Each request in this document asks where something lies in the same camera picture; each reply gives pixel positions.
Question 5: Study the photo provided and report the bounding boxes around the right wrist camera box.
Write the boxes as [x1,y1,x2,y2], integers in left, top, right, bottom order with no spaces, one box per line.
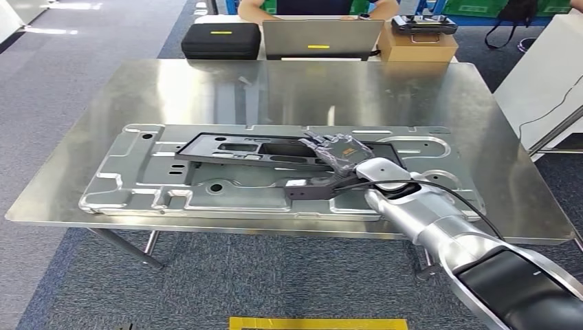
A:
[284,177,348,201]

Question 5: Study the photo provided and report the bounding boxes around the silver laptop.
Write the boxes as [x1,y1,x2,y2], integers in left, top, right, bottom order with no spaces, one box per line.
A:
[261,19,386,62]

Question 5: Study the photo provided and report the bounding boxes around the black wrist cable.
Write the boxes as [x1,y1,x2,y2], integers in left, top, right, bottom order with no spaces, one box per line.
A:
[335,178,506,242]

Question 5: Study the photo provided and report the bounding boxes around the stainless steel workbench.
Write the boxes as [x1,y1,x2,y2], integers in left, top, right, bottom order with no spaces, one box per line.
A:
[4,58,583,280]

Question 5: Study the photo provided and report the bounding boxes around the black handheld controller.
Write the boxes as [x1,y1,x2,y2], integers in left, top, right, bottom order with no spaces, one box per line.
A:
[390,14,459,45]

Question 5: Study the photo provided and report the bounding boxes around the stamped silver metal plate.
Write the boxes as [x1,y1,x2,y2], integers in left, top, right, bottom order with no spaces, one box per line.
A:
[78,122,487,223]

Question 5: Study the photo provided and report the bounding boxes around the person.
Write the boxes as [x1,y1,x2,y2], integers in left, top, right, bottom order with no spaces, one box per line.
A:
[237,0,400,25]

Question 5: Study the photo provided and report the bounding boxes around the thin black cable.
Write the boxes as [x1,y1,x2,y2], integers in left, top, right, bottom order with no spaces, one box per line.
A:
[518,74,583,140]

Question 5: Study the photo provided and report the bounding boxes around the blue rack base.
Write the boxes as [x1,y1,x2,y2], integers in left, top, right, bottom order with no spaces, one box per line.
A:
[448,15,555,28]

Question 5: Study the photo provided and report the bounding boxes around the black plastic panel part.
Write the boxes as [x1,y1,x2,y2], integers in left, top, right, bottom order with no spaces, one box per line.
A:
[175,131,407,173]

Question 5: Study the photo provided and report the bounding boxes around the brown cardboard box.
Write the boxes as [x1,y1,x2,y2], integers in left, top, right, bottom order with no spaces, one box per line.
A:
[376,20,459,64]

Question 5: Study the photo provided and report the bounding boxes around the black bag with strap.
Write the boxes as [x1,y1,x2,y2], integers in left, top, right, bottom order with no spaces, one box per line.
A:
[483,0,540,50]

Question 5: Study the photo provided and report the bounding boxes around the black hard carry case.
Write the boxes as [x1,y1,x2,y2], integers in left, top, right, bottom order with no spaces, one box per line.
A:
[180,22,263,61]

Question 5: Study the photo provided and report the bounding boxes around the green plastic crate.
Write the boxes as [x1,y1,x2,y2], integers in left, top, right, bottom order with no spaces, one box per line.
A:
[536,0,573,17]
[443,0,509,19]

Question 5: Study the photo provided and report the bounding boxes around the yellow floor tape square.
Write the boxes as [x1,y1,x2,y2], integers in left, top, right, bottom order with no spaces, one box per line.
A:
[228,316,410,330]

